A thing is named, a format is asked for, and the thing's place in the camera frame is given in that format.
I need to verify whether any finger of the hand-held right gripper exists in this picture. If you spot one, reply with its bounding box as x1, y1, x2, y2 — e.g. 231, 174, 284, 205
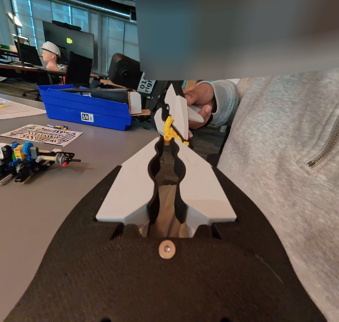
165, 83, 189, 139
154, 108, 167, 138

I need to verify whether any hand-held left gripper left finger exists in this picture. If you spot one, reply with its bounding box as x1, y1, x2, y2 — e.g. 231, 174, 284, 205
95, 136, 162, 238

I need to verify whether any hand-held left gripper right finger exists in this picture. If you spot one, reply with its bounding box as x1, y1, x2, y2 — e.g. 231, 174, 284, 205
170, 138, 237, 238

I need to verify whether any yellow lego connector piece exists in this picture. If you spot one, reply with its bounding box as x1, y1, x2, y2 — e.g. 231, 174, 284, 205
163, 116, 176, 140

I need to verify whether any dark grey lego piece yellow pin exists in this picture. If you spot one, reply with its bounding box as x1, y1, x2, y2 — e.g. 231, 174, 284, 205
156, 135, 178, 186

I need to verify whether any person's right forearm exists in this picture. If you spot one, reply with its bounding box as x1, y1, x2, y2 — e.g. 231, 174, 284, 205
197, 79, 239, 127

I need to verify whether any multicoloured lego vehicle model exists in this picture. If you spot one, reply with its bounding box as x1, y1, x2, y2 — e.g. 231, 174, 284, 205
0, 141, 81, 186

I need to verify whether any person's right hand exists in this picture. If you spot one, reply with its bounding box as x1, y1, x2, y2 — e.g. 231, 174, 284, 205
183, 84, 215, 130

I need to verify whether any large black monitor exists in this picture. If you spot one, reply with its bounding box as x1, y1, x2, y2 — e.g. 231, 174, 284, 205
42, 20, 95, 64

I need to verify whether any blue plastic bin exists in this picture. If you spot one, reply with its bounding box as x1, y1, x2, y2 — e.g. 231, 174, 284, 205
38, 85, 136, 131

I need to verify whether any mannequin head with white helmet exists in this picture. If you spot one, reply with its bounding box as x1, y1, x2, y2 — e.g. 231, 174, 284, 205
40, 41, 61, 72

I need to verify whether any person's grey zip hoodie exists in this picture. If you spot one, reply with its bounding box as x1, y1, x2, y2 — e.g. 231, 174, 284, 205
217, 68, 339, 322

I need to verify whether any small dark monitor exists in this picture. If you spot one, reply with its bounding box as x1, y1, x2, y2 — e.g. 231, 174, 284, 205
14, 40, 43, 67

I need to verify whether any wooden background desk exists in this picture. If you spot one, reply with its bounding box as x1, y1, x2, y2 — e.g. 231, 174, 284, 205
0, 62, 109, 80

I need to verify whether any white and yellow paper sheet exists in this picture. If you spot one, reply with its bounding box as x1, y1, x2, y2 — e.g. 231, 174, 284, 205
0, 99, 46, 120

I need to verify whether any zebra striped paper sheet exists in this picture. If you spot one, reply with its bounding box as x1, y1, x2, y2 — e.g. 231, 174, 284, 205
0, 124, 83, 147

